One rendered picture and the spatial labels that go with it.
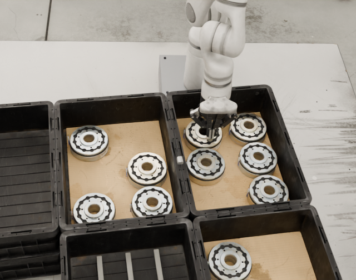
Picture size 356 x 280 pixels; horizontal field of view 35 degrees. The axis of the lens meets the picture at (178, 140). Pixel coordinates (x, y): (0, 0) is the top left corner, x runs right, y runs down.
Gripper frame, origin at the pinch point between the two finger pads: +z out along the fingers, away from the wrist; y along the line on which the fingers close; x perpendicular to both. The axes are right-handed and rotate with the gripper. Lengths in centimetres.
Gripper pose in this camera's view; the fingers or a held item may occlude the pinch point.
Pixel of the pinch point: (211, 131)
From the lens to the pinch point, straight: 152.7
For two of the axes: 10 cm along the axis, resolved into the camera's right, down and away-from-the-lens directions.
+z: -0.4, 6.7, 7.4
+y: -10.0, 0.0, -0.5
